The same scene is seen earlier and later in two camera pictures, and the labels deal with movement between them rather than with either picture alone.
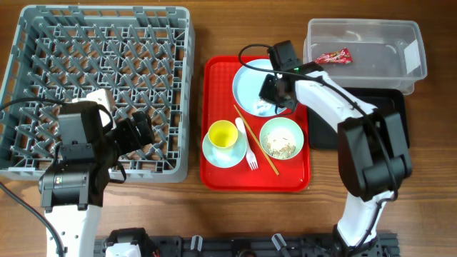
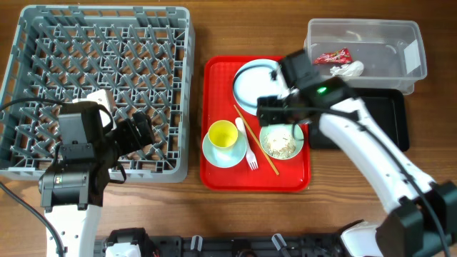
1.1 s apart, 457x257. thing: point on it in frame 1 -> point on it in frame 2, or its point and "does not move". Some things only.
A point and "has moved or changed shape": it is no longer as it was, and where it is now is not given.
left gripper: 128,128 does not move
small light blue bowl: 227,157 does not move
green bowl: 281,138 does not move
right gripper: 265,93 -> 270,117
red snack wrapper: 343,56 does not move
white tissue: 262,106 has moved or changed shape
